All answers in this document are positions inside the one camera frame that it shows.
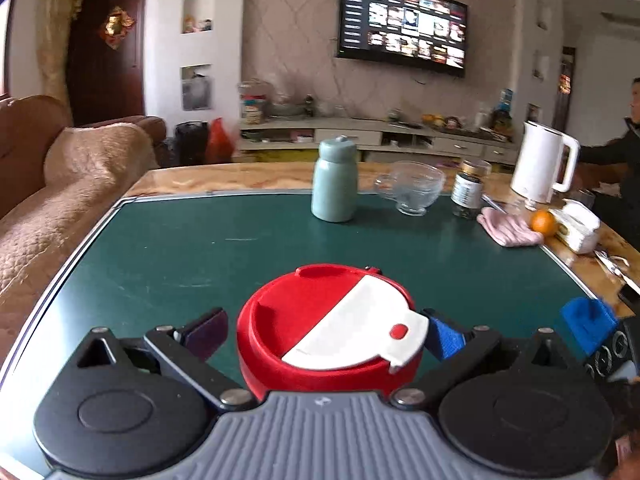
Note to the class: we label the fruit tray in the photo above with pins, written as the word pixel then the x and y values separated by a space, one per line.
pixel 455 125

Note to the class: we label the dark glass bottle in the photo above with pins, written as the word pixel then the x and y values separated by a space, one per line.
pixel 309 106

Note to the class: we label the dark wooden door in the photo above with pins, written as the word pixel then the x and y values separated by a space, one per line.
pixel 95 85

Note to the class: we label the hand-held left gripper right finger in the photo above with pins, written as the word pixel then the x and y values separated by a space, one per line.
pixel 445 340

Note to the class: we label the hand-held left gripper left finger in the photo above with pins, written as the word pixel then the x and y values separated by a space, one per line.
pixel 205 332

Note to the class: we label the brown wooden door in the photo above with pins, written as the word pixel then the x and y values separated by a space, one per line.
pixel 564 105

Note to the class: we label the red cup with white lid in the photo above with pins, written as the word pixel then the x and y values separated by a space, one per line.
pixel 300 310

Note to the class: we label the clear glass cup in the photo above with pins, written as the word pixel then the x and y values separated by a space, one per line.
pixel 415 187

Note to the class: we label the wall television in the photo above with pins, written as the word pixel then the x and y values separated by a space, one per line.
pixel 400 20

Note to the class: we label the stacked clear food containers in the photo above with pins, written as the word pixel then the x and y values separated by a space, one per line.
pixel 254 102

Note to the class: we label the red plastic bag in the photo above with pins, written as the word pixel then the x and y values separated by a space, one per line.
pixel 220 142

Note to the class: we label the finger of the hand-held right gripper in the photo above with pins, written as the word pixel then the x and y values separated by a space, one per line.
pixel 587 322

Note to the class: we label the clear jar with dark contents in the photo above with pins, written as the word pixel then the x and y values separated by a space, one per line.
pixel 470 192

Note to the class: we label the white electric kettle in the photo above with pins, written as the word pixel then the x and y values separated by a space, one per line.
pixel 537 165

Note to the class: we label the white television cabinet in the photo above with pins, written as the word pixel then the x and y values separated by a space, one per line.
pixel 350 137

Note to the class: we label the brown sofa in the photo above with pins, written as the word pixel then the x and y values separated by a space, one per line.
pixel 25 135
pixel 85 175

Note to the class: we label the small clear drinking glass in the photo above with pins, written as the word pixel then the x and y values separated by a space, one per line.
pixel 585 200

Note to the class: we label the black bag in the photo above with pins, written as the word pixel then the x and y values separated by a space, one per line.
pixel 191 145

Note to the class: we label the red door ornament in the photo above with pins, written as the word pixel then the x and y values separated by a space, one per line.
pixel 116 26

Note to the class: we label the pale green bottle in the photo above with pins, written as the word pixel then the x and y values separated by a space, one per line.
pixel 332 185

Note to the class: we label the beige curtain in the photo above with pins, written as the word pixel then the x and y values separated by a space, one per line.
pixel 57 35

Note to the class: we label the orange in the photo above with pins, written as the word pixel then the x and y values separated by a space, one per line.
pixel 543 222

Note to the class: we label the pink cloth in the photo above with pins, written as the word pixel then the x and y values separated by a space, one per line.
pixel 510 230

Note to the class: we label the green table mat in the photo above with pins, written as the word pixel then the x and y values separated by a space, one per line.
pixel 200 260

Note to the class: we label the tissue box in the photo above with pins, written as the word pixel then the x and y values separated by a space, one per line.
pixel 580 230

